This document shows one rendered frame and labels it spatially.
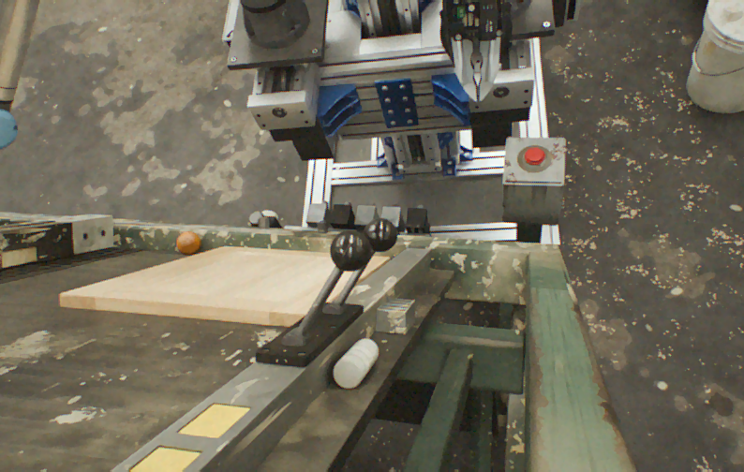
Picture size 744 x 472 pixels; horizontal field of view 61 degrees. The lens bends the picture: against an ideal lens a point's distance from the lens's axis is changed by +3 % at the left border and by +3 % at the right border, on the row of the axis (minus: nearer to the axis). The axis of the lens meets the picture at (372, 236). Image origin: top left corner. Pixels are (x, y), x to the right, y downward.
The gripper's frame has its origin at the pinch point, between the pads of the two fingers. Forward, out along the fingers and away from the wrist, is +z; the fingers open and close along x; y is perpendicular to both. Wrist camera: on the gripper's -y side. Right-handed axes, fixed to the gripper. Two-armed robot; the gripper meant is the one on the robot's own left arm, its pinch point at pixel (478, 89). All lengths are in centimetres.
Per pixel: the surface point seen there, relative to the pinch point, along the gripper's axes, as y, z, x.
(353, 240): 37.6, -1.4, -10.4
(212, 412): 54, 2, -19
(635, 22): -192, 52, 59
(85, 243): -17, 34, -84
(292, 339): 41.5, 6.9, -16.8
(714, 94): -146, 66, 77
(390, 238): 27.6, 5.3, -9.2
